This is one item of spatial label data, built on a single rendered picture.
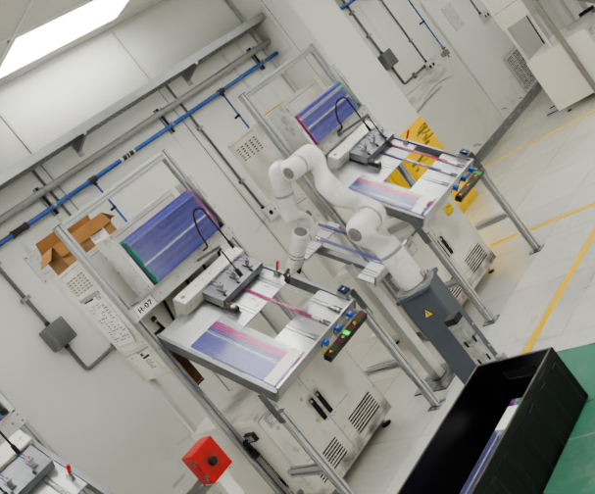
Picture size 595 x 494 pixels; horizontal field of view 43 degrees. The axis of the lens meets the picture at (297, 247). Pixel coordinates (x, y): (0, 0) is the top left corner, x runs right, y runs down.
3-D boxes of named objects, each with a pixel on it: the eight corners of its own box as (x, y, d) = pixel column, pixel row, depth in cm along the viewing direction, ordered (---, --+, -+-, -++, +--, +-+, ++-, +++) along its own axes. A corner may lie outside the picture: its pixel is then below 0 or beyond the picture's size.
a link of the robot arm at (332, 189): (365, 243, 334) (380, 224, 345) (379, 228, 325) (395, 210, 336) (281, 167, 335) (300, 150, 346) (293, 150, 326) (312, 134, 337)
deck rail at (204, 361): (278, 399, 339) (277, 390, 335) (276, 402, 338) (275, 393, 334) (160, 341, 372) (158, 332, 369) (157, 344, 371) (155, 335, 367)
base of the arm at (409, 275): (436, 266, 341) (413, 233, 339) (429, 285, 325) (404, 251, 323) (403, 284, 351) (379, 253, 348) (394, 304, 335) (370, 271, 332)
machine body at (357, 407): (399, 415, 412) (329, 327, 403) (331, 514, 369) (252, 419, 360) (327, 428, 462) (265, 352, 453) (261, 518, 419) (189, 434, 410)
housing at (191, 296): (247, 269, 412) (244, 249, 403) (189, 324, 382) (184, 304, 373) (235, 265, 416) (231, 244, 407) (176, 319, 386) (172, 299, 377)
